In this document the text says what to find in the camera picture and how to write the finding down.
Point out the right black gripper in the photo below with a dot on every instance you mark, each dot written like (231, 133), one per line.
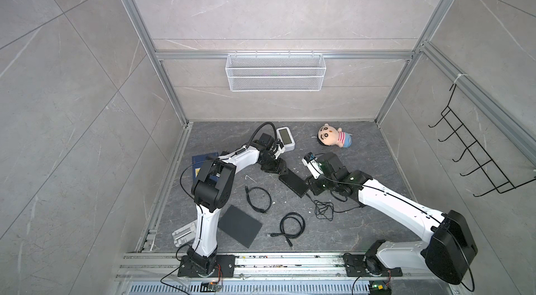
(313, 184)

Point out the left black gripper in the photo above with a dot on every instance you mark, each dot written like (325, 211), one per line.
(280, 167)

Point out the black ribbed network switch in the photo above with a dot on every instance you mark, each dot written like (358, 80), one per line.
(294, 183)

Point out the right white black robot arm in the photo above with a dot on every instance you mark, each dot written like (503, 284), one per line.
(445, 246)

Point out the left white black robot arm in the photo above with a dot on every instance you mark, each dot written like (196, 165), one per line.
(213, 185)

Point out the white digital clock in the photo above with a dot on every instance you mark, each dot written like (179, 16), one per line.
(285, 135)

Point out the cartoon boy plush doll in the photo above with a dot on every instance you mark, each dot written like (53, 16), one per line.
(330, 136)

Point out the flat black perforated box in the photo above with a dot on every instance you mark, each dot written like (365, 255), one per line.
(240, 226)

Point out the blue booklet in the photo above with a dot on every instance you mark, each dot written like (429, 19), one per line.
(199, 160)

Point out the white power strip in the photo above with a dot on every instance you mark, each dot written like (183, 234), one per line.
(185, 234)

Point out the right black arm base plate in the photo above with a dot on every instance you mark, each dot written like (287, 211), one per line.
(364, 266)

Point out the white wire mesh basket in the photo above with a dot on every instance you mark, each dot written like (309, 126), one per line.
(275, 72)

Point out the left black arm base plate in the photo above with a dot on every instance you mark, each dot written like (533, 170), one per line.
(223, 265)

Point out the aluminium mounting rail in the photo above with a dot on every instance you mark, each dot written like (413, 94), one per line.
(263, 266)

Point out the black wire hook rack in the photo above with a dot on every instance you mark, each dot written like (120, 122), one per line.
(472, 147)

